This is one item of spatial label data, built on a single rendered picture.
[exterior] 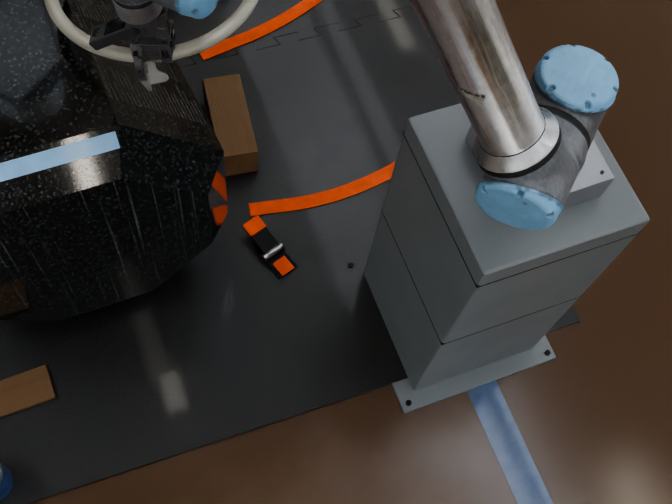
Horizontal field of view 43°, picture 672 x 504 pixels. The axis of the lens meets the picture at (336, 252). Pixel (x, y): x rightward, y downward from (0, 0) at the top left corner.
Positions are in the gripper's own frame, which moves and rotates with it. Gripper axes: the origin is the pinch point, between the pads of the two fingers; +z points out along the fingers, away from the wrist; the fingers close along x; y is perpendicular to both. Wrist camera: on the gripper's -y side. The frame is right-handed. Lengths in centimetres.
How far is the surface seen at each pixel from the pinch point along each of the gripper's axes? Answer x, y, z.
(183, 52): 0.4, 8.8, -7.3
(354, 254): 3, 48, 87
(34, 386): -43, -41, 81
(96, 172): -18.5, -10.9, 10.2
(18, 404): -49, -44, 81
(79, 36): 3.7, -13.3, -8.0
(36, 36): 11.8, -26.6, 1.4
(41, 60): 5.4, -24.5, 1.9
